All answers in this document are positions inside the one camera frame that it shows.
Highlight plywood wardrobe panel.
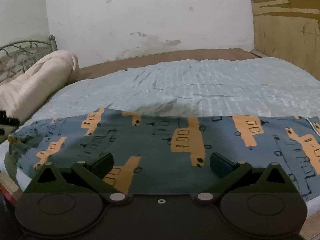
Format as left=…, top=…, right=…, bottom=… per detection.
left=251, top=0, right=320, bottom=79

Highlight blue pants with orange trucks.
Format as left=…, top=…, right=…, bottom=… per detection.
left=4, top=107, right=319, bottom=200

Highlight light blue quilted mattress pad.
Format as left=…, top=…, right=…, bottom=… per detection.
left=1, top=58, right=319, bottom=215

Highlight cream rolled comforter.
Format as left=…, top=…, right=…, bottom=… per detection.
left=1, top=50, right=80, bottom=123

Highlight brown wooden bed platform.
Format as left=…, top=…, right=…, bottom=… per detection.
left=77, top=48, right=259, bottom=81

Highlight grey metal scrollwork headboard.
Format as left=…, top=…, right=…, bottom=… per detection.
left=1, top=35, right=57, bottom=85

